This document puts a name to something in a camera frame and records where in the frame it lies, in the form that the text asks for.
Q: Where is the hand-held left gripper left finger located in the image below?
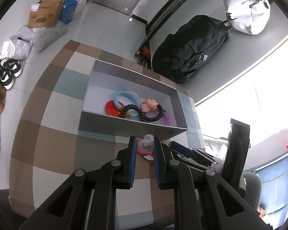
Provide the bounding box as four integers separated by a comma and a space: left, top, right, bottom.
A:
18, 136, 137, 230

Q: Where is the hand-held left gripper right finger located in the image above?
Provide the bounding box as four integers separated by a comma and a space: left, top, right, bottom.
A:
154, 136, 270, 230

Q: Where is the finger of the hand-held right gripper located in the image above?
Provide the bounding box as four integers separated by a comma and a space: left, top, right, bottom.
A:
170, 141, 222, 173

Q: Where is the clear hair clip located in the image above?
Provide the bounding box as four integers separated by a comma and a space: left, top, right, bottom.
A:
141, 135, 155, 150

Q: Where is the purple ring bracelet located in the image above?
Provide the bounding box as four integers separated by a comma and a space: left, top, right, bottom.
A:
144, 109, 171, 126

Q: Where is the black bead bracelet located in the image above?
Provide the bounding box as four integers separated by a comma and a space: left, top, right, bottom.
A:
139, 103, 164, 123

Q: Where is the black spiral hair tie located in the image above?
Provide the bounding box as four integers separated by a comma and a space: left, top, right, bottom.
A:
120, 104, 143, 120

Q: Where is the pink pig toy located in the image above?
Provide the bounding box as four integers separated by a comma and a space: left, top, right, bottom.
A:
140, 98, 159, 113

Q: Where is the red round badge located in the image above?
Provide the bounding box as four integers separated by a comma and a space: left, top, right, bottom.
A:
105, 100, 124, 117

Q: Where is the blue hair ring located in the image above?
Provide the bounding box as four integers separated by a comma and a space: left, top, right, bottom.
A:
113, 90, 141, 120

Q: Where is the grey cardboard box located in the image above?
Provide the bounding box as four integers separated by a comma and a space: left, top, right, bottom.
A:
78, 59, 189, 137

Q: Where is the person's right forearm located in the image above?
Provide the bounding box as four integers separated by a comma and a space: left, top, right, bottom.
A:
241, 172, 262, 209

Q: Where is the blue bin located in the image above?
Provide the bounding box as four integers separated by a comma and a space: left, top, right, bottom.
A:
251, 153, 288, 218

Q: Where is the checked tablecloth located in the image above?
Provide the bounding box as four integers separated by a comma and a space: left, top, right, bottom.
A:
9, 39, 204, 230

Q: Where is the black backpack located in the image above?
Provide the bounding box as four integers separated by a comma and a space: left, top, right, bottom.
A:
152, 15, 229, 84

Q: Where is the orange black tool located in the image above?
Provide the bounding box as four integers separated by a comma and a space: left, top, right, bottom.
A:
139, 48, 151, 64

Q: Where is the white hanging bag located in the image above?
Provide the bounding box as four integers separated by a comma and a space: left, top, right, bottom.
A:
221, 0, 271, 35

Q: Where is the black coat rack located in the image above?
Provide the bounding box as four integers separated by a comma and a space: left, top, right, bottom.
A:
134, 0, 208, 58

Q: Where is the grey plastic bag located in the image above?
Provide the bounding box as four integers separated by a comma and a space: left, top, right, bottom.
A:
31, 21, 68, 52

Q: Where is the black white sneaker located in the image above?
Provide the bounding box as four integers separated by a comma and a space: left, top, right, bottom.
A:
0, 59, 22, 78
0, 60, 16, 90

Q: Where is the white plastic bag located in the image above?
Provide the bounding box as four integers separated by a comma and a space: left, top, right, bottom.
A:
0, 39, 33, 60
10, 26, 36, 41

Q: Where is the brown cardboard box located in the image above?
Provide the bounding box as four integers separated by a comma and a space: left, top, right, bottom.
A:
28, 0, 65, 28

